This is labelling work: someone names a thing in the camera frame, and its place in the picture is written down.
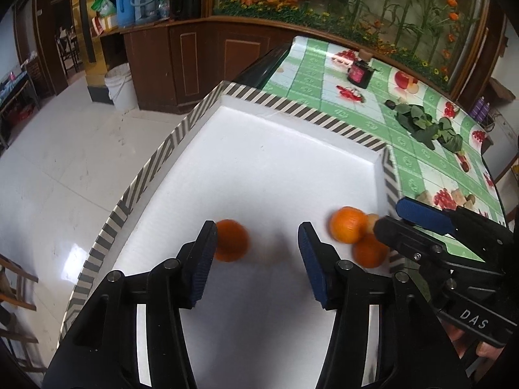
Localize beige square cake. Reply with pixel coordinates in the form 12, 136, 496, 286
415, 190, 435, 206
450, 188, 467, 206

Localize tan round fruit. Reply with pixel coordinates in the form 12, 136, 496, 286
365, 213, 380, 234

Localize brown kiwi fruit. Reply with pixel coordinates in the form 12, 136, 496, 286
465, 194, 476, 206

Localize person's right hand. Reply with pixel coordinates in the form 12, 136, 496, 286
440, 320, 503, 361

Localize right leafy green vegetable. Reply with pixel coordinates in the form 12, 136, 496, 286
437, 117, 463, 153

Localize leafy green vegetable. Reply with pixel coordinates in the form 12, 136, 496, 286
437, 117, 463, 153
395, 104, 439, 150

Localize left leafy green vegetable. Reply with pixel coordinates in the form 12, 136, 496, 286
395, 104, 439, 150

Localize white tray with striped rim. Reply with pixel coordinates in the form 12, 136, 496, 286
44, 82, 398, 388

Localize small dark round object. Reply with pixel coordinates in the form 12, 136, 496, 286
384, 100, 396, 110

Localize purple bottles on shelf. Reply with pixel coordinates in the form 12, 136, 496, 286
471, 96, 490, 124

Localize black jar with pink label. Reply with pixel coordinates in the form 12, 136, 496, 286
347, 59, 377, 89

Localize white plastic bucket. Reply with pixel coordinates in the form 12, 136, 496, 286
105, 62, 138, 113

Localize dark wooden cabinet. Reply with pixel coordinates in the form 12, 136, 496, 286
100, 16, 296, 113

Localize green snack bag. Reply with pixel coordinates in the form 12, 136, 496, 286
91, 0, 116, 18

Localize grey-blue thermos jug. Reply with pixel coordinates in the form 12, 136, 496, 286
130, 0, 158, 26

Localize blue thermos jug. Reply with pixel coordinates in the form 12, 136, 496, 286
115, 0, 135, 28

